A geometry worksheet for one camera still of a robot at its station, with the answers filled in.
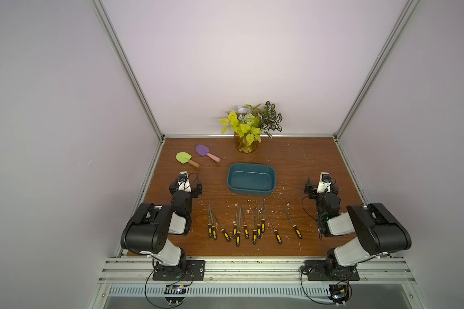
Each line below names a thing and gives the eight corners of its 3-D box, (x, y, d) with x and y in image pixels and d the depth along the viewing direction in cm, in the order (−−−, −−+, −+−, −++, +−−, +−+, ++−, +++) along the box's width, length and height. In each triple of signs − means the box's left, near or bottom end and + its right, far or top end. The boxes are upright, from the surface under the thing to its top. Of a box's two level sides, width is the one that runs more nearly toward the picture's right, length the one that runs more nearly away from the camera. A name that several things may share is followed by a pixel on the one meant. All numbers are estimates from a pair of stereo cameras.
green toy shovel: (173, 161, 111) (172, 159, 109) (179, 153, 115) (178, 150, 114) (198, 168, 108) (197, 165, 106) (203, 159, 112) (202, 157, 110)
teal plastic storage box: (227, 197, 96) (227, 190, 91) (228, 170, 107) (228, 163, 101) (276, 197, 96) (278, 190, 90) (272, 170, 106) (273, 163, 101)
